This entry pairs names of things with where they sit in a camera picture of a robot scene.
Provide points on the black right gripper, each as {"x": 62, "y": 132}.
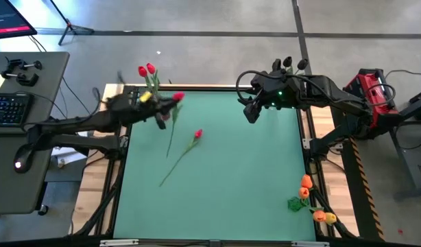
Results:
{"x": 286, "y": 97}

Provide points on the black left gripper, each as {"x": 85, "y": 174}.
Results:
{"x": 142, "y": 108}

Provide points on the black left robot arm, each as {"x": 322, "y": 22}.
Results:
{"x": 94, "y": 123}

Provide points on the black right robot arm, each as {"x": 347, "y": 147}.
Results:
{"x": 334, "y": 94}

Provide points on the red and black tool case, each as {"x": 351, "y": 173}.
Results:
{"x": 364, "y": 92}

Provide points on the white paper sheet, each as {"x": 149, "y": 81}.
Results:
{"x": 68, "y": 158}

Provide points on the wooden work table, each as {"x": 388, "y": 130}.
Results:
{"x": 90, "y": 192}

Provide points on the hazard-striped floor strip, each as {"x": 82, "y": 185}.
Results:
{"x": 358, "y": 192}

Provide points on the grey side desk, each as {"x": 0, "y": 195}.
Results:
{"x": 49, "y": 85}

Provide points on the black tripod stand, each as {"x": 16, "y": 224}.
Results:
{"x": 70, "y": 27}

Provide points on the black side device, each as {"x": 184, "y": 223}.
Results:
{"x": 419, "y": 103}

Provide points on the black screw clamp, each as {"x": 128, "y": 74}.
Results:
{"x": 27, "y": 80}
{"x": 16, "y": 64}

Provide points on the grey metal stand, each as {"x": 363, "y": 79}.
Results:
{"x": 411, "y": 171}

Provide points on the black computer mouse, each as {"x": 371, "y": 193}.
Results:
{"x": 22, "y": 163}

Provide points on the backlit black keyboard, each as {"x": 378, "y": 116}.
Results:
{"x": 8, "y": 109}

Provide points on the black caster wheel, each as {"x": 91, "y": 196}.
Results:
{"x": 43, "y": 210}

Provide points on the grey mouse shelf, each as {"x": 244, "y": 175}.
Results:
{"x": 11, "y": 192}

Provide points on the dark computer monitor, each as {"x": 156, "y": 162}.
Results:
{"x": 8, "y": 17}

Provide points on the black aluminium table frame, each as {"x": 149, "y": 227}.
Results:
{"x": 214, "y": 88}

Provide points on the silver edge bracket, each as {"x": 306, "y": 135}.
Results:
{"x": 310, "y": 244}
{"x": 118, "y": 242}

